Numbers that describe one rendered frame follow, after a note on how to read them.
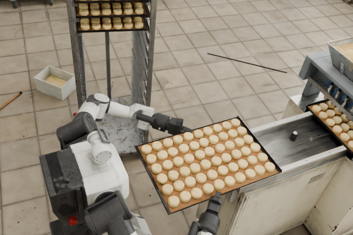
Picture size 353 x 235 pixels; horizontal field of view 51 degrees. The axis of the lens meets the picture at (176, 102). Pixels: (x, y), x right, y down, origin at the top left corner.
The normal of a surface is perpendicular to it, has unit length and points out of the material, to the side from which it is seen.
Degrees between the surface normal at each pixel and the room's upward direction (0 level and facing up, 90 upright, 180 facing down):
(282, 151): 0
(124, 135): 0
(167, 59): 0
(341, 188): 90
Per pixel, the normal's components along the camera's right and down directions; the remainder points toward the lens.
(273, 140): 0.09, -0.73
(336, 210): -0.90, 0.22
